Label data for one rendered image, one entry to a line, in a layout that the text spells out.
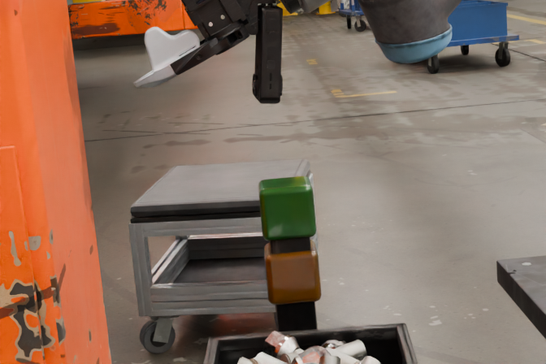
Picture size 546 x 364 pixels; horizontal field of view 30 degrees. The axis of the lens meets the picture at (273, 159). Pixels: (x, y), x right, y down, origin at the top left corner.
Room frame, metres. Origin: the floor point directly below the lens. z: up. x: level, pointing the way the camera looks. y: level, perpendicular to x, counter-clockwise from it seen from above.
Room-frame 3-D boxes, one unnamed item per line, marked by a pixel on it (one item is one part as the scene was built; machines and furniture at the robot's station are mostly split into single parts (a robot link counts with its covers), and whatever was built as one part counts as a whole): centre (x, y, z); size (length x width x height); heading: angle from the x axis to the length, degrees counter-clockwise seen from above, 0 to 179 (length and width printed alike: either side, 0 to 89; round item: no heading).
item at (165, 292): (2.24, 0.12, 0.17); 0.43 x 0.36 x 0.34; 171
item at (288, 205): (0.74, -0.01, 0.64); 0.04 x 0.04 x 0.04; 1
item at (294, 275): (0.74, -0.01, 0.59); 0.04 x 0.04 x 0.04; 1
